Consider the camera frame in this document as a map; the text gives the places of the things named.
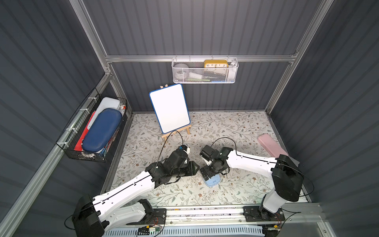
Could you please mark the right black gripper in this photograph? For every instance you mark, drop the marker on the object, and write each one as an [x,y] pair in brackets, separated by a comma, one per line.
[209,169]

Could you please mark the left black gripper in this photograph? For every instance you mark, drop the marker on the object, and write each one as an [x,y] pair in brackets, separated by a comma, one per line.
[186,165]

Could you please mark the light blue alarm clock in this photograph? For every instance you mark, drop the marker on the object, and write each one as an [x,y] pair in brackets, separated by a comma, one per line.
[213,181]

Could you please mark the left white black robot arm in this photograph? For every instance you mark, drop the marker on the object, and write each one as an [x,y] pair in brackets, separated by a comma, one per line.
[94,216]

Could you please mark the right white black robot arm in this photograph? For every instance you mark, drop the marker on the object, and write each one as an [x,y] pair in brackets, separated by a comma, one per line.
[286,176]

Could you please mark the pink pencil case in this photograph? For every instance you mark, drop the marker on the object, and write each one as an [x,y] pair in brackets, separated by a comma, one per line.
[271,146]

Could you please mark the dark blue oval case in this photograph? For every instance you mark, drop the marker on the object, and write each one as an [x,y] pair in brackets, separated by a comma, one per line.
[102,130]

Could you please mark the white tape roll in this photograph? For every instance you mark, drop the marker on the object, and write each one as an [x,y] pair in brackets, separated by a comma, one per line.
[180,71]

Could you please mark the white plastic container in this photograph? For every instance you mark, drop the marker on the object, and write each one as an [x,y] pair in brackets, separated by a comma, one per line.
[105,103]

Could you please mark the red folder in basket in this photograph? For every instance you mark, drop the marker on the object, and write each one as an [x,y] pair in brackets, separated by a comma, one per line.
[78,146]

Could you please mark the yellow clock in basket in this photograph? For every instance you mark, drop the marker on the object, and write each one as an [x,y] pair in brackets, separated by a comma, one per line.
[216,63]

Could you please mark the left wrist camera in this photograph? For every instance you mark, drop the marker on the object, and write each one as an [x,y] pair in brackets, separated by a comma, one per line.
[185,148]

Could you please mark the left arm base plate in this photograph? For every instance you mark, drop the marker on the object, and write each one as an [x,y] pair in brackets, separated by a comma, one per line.
[158,216]

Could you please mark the white board blue frame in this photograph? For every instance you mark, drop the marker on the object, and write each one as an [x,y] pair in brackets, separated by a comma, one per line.
[170,106]

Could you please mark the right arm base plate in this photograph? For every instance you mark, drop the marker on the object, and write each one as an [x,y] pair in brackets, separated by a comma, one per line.
[254,213]

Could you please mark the white wire mesh basket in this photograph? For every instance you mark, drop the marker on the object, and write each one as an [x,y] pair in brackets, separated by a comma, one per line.
[200,75]

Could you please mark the black wire wall basket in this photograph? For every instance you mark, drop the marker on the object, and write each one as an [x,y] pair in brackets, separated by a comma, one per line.
[72,132]

